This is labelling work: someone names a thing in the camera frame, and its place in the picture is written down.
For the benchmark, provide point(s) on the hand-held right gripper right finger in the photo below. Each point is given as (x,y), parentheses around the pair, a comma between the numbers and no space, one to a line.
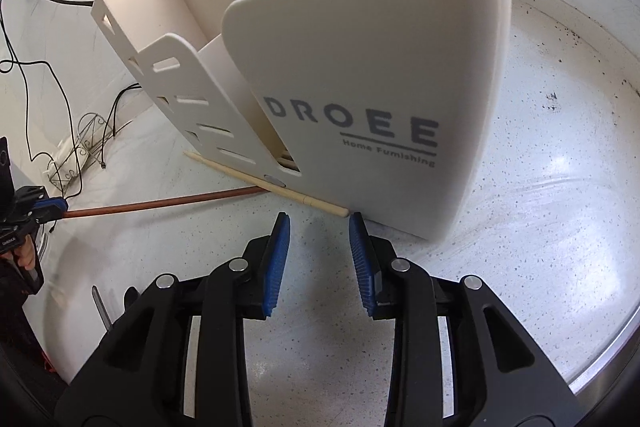
(362,267)

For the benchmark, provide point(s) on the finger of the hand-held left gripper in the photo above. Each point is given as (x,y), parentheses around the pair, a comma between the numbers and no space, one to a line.
(52,208)
(30,196)

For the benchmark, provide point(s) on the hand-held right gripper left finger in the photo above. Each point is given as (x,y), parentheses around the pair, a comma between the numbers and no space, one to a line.
(277,267)

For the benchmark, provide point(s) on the red-brown wooden chopstick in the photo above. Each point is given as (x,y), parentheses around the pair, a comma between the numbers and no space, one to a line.
(150,205)

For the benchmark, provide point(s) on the light bamboo chopstick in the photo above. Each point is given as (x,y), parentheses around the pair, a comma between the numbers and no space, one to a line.
(240,174)

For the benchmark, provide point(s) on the cream plastic utensil holder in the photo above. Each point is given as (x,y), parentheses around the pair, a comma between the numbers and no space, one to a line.
(350,57)

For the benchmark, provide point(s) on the person's left forearm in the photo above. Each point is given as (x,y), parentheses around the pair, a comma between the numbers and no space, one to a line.
(15,322)

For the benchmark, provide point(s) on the person's left hand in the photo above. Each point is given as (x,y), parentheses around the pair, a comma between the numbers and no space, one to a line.
(29,254)

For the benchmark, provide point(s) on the metal spoon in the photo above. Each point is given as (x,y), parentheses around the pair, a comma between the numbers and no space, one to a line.
(102,307)

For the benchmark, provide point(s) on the black spoon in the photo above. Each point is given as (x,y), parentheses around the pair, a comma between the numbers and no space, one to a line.
(131,296)

